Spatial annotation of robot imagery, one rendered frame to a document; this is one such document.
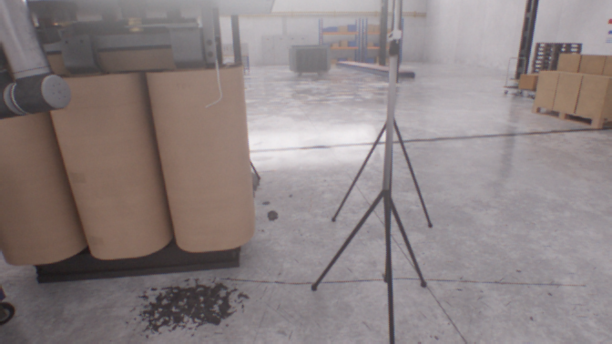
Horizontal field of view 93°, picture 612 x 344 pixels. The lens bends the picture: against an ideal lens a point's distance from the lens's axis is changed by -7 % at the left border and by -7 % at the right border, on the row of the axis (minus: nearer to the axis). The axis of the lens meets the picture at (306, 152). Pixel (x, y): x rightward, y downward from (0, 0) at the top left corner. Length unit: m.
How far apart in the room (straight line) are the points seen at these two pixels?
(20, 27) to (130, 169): 0.70
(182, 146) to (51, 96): 0.53
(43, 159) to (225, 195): 0.83
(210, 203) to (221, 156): 0.24
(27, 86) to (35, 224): 0.85
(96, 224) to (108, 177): 0.25
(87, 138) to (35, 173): 0.32
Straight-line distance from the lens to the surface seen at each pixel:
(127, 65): 1.59
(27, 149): 1.76
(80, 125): 1.58
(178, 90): 1.40
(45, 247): 1.93
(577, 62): 6.87
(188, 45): 1.41
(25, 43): 1.20
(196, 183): 1.50
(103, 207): 1.68
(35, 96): 1.20
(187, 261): 1.91
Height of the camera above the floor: 1.15
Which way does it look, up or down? 19 degrees down
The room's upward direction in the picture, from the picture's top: 1 degrees counter-clockwise
